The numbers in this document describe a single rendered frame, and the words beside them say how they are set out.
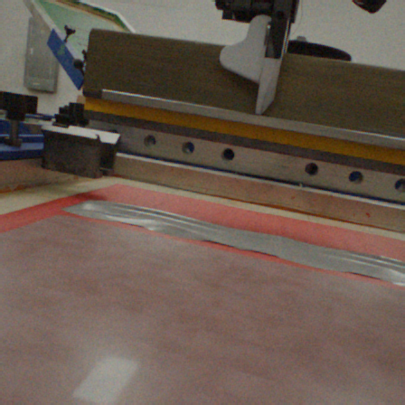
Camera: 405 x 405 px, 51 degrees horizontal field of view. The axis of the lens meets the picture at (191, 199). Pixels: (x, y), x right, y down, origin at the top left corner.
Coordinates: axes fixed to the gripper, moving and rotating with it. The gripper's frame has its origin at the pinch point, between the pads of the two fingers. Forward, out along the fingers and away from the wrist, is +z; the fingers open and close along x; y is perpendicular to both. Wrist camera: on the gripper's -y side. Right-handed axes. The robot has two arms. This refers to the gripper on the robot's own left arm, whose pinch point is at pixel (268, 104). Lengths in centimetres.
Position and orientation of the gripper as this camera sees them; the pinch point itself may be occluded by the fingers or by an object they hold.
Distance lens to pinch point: 46.0
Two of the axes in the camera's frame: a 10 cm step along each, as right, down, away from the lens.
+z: -1.6, 9.7, 1.8
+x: -2.2, 1.4, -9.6
